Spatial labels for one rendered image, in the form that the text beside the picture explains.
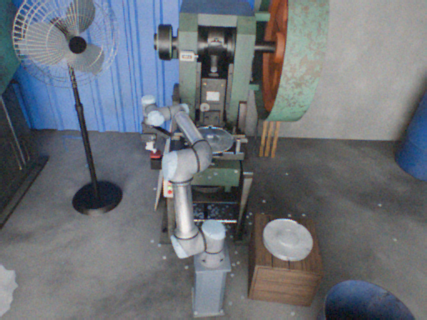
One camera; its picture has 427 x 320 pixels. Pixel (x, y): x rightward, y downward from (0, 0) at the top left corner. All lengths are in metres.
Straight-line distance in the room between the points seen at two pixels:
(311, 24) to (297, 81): 0.24
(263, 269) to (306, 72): 1.09
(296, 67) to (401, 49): 2.14
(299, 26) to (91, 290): 1.89
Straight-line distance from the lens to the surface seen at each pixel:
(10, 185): 3.02
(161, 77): 3.20
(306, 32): 1.59
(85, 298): 2.30
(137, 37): 3.12
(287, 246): 2.04
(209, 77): 1.93
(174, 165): 1.40
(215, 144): 2.01
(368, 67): 3.57
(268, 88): 2.14
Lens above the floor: 1.92
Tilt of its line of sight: 37 degrees down
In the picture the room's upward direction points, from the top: 4 degrees clockwise
